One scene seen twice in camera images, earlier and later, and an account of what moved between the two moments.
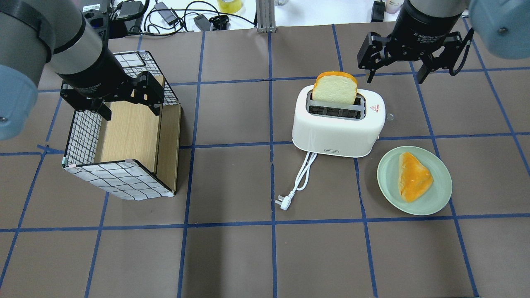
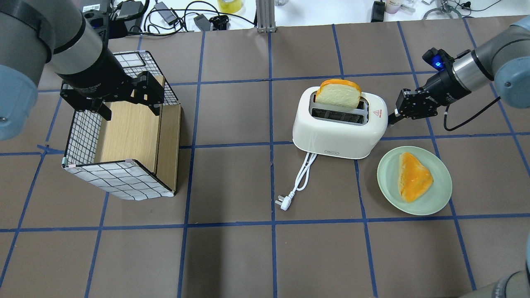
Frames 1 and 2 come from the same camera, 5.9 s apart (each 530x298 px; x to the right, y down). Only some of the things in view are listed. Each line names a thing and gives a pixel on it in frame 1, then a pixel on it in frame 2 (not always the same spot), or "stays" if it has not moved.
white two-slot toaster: [333, 130] stays
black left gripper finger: [97, 104] stays
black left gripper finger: [146, 89] stays
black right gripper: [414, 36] -> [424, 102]
